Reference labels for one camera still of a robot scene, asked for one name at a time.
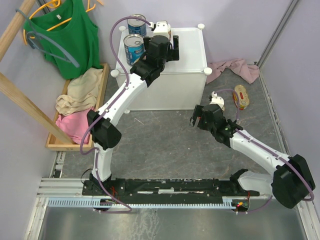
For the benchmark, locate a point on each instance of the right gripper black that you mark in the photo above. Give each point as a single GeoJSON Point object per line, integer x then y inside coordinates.
{"type": "Point", "coordinates": [197, 113]}

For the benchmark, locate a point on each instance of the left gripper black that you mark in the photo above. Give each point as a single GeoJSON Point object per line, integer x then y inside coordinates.
{"type": "Point", "coordinates": [173, 54]}

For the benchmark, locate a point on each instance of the orange can white lid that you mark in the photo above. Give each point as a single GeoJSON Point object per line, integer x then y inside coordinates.
{"type": "Point", "coordinates": [169, 31]}

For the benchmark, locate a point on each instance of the blue can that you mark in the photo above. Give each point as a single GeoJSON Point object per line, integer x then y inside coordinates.
{"type": "Point", "coordinates": [134, 48]}
{"type": "Point", "coordinates": [136, 26]}

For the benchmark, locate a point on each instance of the oval gold tin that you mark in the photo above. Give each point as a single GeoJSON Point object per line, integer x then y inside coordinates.
{"type": "Point", "coordinates": [242, 96]}
{"type": "Point", "coordinates": [209, 114]}

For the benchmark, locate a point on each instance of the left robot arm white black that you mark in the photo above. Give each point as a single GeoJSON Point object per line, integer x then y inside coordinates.
{"type": "Point", "coordinates": [103, 122]}

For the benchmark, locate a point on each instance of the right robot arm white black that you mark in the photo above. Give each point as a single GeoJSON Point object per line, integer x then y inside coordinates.
{"type": "Point", "coordinates": [288, 178]}

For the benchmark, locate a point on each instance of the white cube cabinet counter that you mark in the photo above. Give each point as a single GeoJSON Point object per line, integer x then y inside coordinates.
{"type": "Point", "coordinates": [181, 84]}

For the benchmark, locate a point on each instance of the mauve cloth on floor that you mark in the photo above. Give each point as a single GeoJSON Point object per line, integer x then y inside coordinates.
{"type": "Point", "coordinates": [239, 66]}

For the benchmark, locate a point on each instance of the green tank top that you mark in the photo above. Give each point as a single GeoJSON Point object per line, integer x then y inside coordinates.
{"type": "Point", "coordinates": [84, 49]}

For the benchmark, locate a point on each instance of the beige cloth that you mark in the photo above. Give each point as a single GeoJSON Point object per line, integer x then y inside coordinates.
{"type": "Point", "coordinates": [82, 93]}

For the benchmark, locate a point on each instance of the orange clothes hanger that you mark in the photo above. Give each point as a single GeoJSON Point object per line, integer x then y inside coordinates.
{"type": "Point", "coordinates": [68, 19]}

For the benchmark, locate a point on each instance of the pink cloth in tray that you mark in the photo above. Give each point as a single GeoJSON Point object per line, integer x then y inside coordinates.
{"type": "Point", "coordinates": [74, 125]}

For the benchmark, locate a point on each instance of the wooden tray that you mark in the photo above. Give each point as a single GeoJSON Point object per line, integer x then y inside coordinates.
{"type": "Point", "coordinates": [54, 144]}

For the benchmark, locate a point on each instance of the wooden rack pole upper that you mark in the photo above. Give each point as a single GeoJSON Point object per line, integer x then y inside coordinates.
{"type": "Point", "coordinates": [14, 26]}

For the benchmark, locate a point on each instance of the wooden rack pole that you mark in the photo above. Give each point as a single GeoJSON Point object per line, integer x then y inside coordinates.
{"type": "Point", "coordinates": [19, 98]}
{"type": "Point", "coordinates": [14, 26]}

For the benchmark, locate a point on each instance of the wooden rack pole lower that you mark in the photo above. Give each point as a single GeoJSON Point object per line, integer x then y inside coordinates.
{"type": "Point", "coordinates": [19, 98]}

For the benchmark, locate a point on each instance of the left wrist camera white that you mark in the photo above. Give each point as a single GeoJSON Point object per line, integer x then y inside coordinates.
{"type": "Point", "coordinates": [159, 28]}

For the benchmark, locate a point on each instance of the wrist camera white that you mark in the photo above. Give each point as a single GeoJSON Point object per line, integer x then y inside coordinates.
{"type": "Point", "coordinates": [159, 28]}
{"type": "Point", "coordinates": [216, 99]}

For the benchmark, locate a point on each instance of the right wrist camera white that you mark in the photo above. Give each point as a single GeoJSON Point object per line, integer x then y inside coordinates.
{"type": "Point", "coordinates": [216, 99]}

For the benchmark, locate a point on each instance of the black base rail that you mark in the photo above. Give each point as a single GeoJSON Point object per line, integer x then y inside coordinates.
{"type": "Point", "coordinates": [175, 191]}

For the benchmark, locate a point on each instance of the aluminium frame post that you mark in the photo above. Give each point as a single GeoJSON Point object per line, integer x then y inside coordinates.
{"type": "Point", "coordinates": [293, 4]}

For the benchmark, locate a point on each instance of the aluminium floor rail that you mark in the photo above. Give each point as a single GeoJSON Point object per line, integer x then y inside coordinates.
{"type": "Point", "coordinates": [76, 188]}

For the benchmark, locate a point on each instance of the white cable duct comb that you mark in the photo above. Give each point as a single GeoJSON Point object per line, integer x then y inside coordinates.
{"type": "Point", "coordinates": [89, 202]}

